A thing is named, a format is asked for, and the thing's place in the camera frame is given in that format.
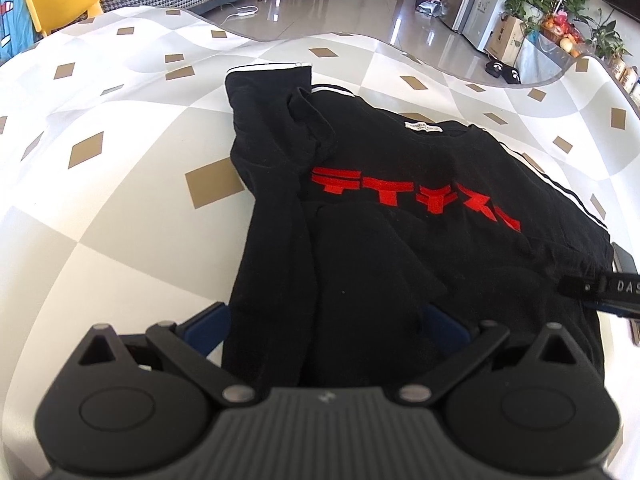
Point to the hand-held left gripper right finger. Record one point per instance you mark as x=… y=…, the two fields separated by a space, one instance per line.
x=447 y=332

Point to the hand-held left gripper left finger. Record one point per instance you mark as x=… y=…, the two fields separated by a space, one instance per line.
x=210 y=325

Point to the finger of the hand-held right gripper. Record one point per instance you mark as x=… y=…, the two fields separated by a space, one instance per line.
x=625 y=311

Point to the black t-shirt with red print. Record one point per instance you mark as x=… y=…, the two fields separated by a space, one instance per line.
x=400 y=240

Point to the gold tin can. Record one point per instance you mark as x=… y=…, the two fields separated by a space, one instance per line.
x=616 y=67
x=631 y=80

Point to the fruit basket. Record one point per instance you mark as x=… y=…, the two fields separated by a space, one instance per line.
x=560 y=27

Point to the cardboard box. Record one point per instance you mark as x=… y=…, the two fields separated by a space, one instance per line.
x=505 y=37

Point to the small white refrigerator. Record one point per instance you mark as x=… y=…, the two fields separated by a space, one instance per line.
x=487 y=10

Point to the white power strip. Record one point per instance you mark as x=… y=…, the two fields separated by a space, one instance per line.
x=242 y=11

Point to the plastic bag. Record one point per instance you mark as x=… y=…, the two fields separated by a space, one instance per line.
x=430 y=6

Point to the blue printed cloth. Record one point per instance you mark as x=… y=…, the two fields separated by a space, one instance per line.
x=12 y=25

